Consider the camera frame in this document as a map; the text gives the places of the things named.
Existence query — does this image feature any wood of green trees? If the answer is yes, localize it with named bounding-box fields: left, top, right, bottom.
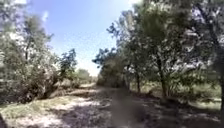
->
left=0, top=0, right=93, bottom=105
left=92, top=0, right=224, bottom=113

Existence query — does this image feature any patch of dry grass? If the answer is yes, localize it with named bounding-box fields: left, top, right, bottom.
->
left=0, top=95, right=79, bottom=120

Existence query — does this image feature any brown dirt path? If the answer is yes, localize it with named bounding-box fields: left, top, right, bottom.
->
left=0, top=83, right=224, bottom=128

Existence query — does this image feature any strip of green grass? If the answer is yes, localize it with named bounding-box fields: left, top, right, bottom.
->
left=131, top=80, right=223, bottom=111

